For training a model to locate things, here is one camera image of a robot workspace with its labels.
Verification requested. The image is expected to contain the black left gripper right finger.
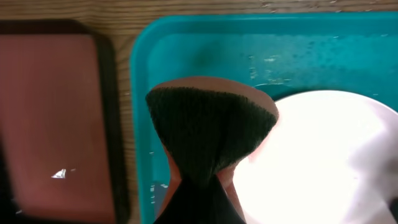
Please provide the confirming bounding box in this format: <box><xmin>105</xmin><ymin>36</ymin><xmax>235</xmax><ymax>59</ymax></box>
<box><xmin>198</xmin><ymin>175</ymin><xmax>245</xmax><ymax>224</ymax></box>

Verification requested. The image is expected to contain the white plate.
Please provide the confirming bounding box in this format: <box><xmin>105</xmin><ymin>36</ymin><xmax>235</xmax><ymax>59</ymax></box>
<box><xmin>234</xmin><ymin>90</ymin><xmax>397</xmax><ymax>224</ymax></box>

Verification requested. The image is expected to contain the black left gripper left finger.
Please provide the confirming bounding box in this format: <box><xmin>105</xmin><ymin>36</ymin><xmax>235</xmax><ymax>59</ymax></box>
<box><xmin>154</xmin><ymin>179</ymin><xmax>199</xmax><ymax>224</ymax></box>

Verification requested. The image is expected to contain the teal plastic tray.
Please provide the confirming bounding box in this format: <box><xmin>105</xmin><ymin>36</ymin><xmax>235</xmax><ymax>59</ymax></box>
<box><xmin>130</xmin><ymin>12</ymin><xmax>397</xmax><ymax>223</ymax></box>

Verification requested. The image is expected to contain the black tray with red liner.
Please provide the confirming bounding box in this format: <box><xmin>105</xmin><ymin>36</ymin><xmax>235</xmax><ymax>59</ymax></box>
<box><xmin>1</xmin><ymin>19</ymin><xmax>130</xmax><ymax>223</ymax></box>

